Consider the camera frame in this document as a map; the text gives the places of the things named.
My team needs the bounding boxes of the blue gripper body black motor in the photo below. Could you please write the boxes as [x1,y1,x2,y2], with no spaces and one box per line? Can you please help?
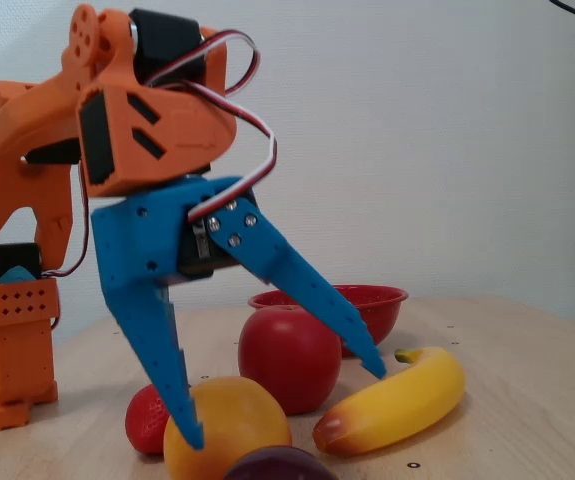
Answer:
[90,174,259,292]

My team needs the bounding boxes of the dark purple plum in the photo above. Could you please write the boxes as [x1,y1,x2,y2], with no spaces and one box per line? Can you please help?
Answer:
[222,445,338,480]

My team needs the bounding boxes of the yellow banana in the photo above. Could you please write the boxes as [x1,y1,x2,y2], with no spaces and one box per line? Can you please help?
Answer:
[312,346,467,457]

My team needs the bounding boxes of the thin red black cable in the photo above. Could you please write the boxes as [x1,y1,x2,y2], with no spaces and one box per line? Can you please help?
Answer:
[41,162,91,331]

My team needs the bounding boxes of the red strawberry green leaves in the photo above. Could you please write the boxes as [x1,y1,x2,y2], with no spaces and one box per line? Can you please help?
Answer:
[125,384,171,455]

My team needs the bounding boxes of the red apple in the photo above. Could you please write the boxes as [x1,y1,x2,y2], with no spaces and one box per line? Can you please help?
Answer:
[238,305,343,416]

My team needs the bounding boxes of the orange fruit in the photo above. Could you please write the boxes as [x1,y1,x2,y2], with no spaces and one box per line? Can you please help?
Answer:
[163,376,293,480]

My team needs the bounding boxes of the red speckled bowl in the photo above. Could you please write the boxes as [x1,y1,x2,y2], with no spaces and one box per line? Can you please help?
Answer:
[248,284,410,359]

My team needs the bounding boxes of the white red black servo cable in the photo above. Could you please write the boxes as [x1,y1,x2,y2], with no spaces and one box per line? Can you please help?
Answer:
[144,28,279,224]

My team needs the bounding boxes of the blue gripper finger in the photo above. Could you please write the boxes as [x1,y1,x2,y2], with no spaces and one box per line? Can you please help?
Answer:
[100,273,206,450]
[206,196,388,380]

